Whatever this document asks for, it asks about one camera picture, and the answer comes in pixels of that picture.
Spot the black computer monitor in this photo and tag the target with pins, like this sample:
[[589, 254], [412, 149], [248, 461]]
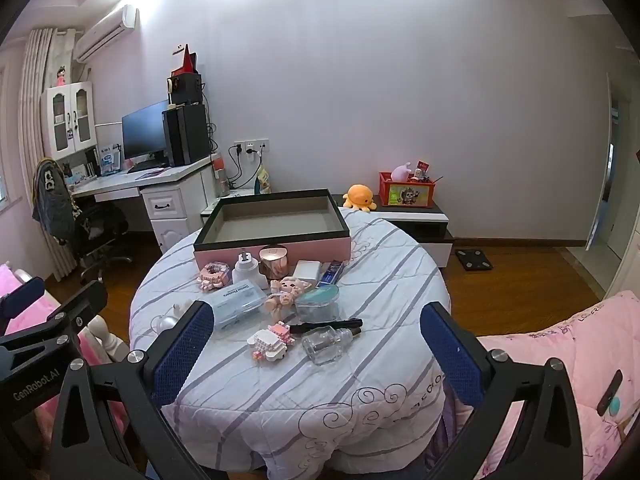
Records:
[[145, 130]]

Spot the clear plastic box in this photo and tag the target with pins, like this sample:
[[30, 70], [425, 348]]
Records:
[[235, 305]]

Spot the blue tube box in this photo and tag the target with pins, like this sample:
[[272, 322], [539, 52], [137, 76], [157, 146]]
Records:
[[332, 272]]

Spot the pink pig doll figurine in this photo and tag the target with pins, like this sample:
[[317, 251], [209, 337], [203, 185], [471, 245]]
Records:
[[290, 287]]

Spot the red printed crate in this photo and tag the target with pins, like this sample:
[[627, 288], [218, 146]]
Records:
[[405, 194]]

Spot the blue white box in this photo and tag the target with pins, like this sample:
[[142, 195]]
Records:
[[109, 159]]

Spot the rose gold candle jar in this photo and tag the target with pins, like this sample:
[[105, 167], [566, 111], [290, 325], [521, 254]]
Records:
[[274, 262]]

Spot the orange cap clear bottle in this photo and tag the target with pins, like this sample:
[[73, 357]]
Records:
[[221, 175]]

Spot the white wall outlet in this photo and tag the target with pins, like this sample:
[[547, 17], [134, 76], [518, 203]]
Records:
[[252, 147]]

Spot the black office chair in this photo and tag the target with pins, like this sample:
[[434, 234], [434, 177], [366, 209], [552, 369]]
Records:
[[97, 225]]

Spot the red card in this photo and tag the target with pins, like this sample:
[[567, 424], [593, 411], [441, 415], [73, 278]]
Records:
[[423, 164]]

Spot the pink black storage box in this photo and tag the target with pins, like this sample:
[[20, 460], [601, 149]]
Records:
[[270, 220]]

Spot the pink bed sheet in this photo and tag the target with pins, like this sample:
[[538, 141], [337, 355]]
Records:
[[10, 275]]

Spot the white round object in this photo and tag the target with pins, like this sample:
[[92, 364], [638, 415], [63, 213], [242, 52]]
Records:
[[167, 320]]

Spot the white glass-door cabinet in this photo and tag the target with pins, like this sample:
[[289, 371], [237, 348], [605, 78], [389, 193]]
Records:
[[70, 120]]

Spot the red paper bag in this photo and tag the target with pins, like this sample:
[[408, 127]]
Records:
[[186, 60]]

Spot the pink plush toy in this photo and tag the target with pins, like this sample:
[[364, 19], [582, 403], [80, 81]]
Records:
[[401, 171]]

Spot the yellow snack bag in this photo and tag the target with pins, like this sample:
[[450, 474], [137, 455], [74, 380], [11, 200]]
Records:
[[263, 180]]

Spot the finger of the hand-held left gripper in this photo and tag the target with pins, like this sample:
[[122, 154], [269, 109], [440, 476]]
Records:
[[22, 292], [75, 307]]

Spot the black remote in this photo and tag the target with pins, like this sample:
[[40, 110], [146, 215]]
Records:
[[611, 385]]

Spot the pink pastel brick donut toy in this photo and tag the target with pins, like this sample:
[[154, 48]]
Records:
[[214, 275]]

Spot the white air conditioner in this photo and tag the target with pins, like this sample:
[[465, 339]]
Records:
[[105, 32]]

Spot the black bathroom scale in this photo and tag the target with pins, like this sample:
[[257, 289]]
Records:
[[473, 259]]

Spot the grey hanging jacket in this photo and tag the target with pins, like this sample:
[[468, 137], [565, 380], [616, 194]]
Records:
[[50, 195]]

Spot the white door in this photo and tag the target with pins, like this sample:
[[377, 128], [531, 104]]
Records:
[[602, 185]]

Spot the clear glass bottle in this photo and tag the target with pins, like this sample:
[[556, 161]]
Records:
[[325, 345]]

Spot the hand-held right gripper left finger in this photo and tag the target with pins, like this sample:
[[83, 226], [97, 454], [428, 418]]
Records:
[[182, 355]]

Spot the low white black cabinet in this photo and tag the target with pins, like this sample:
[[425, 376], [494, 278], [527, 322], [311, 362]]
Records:
[[425, 220]]

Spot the white desk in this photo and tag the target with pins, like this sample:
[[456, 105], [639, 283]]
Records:
[[170, 210]]

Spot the orange octopus plush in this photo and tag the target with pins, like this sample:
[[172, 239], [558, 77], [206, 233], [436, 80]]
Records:
[[360, 196]]

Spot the teal round item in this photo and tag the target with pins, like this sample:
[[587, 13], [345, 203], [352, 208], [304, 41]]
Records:
[[613, 406]]

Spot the white charger block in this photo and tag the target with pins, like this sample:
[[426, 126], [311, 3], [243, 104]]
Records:
[[307, 271]]

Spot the small pink doll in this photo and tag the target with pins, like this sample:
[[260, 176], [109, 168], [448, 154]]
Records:
[[61, 77]]

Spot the pink blanket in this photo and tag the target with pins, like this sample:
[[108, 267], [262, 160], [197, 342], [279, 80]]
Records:
[[550, 340]]

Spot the black computer tower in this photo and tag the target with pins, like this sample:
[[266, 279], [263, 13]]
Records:
[[187, 135]]

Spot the black hair clip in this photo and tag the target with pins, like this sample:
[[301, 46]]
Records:
[[325, 326]]

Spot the black speaker box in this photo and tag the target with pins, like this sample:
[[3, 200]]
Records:
[[185, 90]]

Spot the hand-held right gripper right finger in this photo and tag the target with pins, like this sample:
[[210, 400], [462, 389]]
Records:
[[450, 355]]

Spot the pink white brick toy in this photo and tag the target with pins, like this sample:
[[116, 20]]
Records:
[[270, 342]]

